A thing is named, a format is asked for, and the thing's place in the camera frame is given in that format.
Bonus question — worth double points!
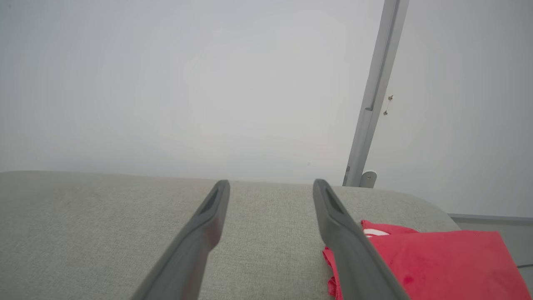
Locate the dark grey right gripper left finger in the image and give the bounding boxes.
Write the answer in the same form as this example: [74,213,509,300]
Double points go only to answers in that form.
[131,180,231,300]

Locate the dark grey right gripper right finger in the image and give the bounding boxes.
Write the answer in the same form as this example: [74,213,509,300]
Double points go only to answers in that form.
[313,179,411,300]

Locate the red white sports garment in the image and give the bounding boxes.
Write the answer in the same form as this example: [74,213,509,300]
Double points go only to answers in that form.
[323,220,531,300]

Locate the grey metal pole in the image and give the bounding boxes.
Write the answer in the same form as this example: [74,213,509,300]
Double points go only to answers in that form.
[342,0,409,187]

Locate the small grey pole bracket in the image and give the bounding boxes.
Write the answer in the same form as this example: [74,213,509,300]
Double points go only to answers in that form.
[359,171,378,189]

